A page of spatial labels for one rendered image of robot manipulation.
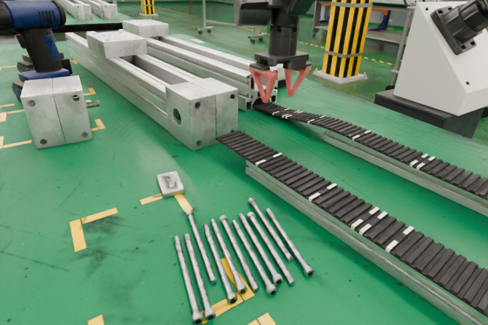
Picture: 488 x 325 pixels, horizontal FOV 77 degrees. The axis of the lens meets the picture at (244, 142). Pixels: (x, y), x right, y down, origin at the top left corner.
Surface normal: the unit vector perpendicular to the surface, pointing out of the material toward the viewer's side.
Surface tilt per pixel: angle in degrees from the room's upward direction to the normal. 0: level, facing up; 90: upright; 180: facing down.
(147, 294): 0
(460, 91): 90
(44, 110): 90
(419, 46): 90
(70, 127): 90
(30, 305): 0
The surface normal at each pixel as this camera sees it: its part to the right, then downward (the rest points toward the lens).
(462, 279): 0.03, -0.88
